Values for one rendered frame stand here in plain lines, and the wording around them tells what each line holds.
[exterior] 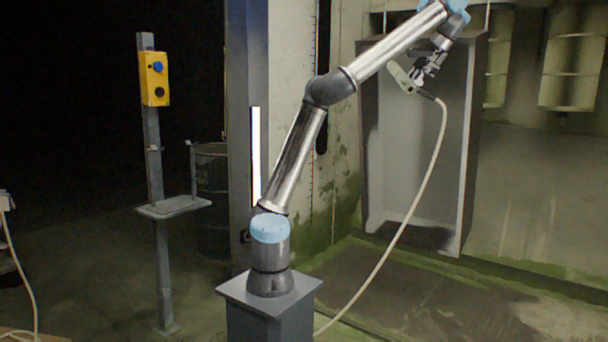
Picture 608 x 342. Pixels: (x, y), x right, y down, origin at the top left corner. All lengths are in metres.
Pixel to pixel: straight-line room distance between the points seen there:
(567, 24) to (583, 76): 0.35
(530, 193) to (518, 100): 0.74
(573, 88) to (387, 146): 1.27
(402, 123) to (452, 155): 0.36
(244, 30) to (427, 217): 1.66
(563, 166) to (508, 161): 0.37
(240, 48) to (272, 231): 1.20
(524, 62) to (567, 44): 0.49
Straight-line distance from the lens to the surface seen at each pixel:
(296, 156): 1.55
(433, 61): 1.83
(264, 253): 1.45
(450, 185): 2.58
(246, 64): 2.24
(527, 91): 3.51
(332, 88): 1.43
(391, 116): 2.54
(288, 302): 1.48
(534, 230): 3.23
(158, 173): 2.15
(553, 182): 3.35
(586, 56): 3.12
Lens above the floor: 1.43
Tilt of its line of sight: 13 degrees down
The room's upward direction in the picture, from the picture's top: 1 degrees clockwise
